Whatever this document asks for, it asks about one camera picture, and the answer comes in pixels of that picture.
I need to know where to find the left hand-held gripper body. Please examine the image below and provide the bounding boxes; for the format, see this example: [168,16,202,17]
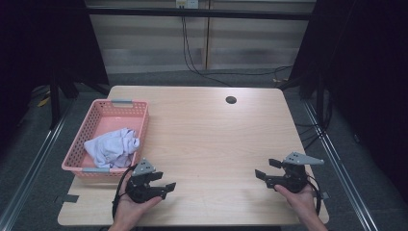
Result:
[124,157,167,204]

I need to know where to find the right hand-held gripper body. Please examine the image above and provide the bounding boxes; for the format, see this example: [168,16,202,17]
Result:
[265,151,325,194]

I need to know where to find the lavender printed towel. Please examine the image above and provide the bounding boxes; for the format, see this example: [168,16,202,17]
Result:
[84,127,141,169]

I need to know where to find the pink plastic basket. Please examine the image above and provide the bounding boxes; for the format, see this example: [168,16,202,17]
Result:
[61,98,150,179]

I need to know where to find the person's left hand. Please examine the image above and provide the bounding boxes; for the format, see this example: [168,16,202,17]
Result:
[114,192,164,223]

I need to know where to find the person's right hand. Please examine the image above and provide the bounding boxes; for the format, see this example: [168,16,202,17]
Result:
[273,183,319,221]

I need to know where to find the black metal stand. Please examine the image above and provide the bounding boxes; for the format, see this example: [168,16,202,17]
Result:
[49,68,62,129]
[316,73,325,126]

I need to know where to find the black curtain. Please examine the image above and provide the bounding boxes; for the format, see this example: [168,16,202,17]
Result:
[0,0,110,152]
[290,0,408,200]

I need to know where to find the yellow strip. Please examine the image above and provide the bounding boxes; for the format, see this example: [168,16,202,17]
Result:
[37,95,52,108]

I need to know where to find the black horizontal metal bar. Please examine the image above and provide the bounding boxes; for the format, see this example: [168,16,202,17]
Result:
[86,7,317,21]

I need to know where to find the left hand-held gripper black cable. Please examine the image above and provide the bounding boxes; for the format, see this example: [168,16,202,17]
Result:
[111,164,138,220]

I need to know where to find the hand-held gripper black cable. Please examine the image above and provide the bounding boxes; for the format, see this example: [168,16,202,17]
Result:
[111,164,138,220]
[306,174,322,216]

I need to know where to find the right hand-held gripper black cable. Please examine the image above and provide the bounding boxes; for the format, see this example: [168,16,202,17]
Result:
[306,174,322,216]

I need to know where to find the black cable bundle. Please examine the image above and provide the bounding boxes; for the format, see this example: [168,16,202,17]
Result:
[293,95,333,150]

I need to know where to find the metal floor rail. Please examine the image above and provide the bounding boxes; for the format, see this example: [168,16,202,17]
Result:
[301,99,381,231]
[0,99,76,231]

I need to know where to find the black wall cable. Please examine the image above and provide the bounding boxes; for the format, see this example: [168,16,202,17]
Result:
[181,15,233,88]

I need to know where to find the white wall outlet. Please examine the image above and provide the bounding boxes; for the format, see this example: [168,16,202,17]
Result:
[175,0,199,10]

